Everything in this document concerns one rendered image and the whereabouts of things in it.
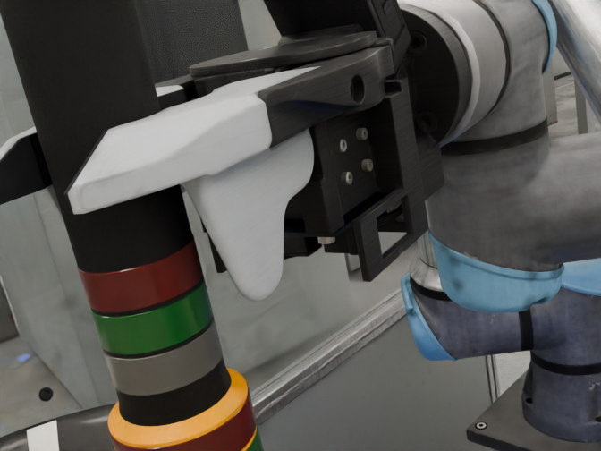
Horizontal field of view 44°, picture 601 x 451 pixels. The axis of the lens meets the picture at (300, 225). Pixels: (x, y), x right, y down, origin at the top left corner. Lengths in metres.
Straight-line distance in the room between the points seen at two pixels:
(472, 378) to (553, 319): 0.91
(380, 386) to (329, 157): 1.29
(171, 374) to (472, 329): 0.74
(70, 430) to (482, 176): 0.27
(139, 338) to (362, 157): 0.11
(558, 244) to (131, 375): 0.29
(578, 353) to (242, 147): 0.81
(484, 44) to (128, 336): 0.22
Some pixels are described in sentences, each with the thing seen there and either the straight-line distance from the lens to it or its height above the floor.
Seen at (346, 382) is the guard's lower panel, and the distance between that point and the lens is 1.45.
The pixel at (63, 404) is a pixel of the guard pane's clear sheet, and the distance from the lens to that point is 1.07.
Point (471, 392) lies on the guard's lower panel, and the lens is 1.85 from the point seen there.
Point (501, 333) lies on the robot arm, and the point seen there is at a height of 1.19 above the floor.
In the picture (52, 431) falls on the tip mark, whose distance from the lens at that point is 0.46.
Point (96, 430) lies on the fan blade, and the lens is 0.45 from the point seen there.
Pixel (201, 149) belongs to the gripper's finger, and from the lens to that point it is 0.19.
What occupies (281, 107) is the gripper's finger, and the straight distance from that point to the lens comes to 0.20.
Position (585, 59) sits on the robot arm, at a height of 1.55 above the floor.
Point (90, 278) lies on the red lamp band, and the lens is 0.21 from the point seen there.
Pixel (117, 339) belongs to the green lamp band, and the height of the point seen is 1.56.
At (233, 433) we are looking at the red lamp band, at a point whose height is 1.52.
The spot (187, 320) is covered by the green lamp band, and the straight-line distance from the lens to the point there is 0.21.
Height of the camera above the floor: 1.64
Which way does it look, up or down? 18 degrees down
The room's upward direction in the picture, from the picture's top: 12 degrees counter-clockwise
